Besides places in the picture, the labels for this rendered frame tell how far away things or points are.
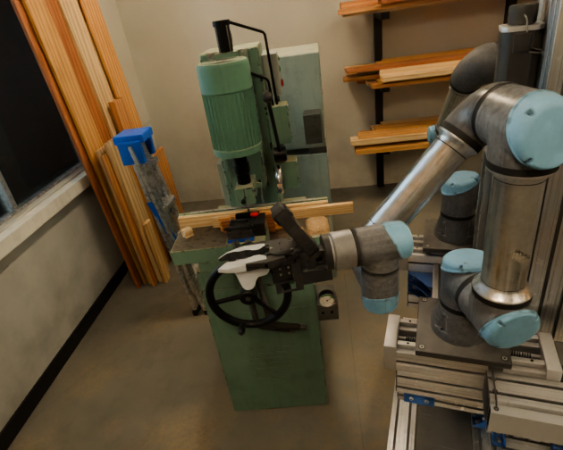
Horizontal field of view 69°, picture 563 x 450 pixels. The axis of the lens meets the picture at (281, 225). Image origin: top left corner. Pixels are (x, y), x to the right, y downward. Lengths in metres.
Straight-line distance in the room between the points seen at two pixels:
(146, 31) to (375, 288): 3.40
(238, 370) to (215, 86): 1.19
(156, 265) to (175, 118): 1.54
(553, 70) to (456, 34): 2.81
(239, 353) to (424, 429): 0.77
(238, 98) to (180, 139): 2.68
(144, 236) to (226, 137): 1.62
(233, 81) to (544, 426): 1.24
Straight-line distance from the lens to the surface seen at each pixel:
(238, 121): 1.40
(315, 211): 1.58
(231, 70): 1.37
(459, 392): 1.32
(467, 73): 1.41
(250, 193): 1.51
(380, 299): 0.84
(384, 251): 0.78
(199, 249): 1.52
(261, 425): 2.05
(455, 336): 1.16
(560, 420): 1.22
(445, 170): 0.90
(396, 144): 3.46
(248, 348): 1.80
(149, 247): 2.96
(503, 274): 0.93
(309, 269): 0.78
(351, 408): 2.05
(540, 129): 0.77
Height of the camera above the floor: 1.64
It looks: 28 degrees down
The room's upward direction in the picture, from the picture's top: 8 degrees counter-clockwise
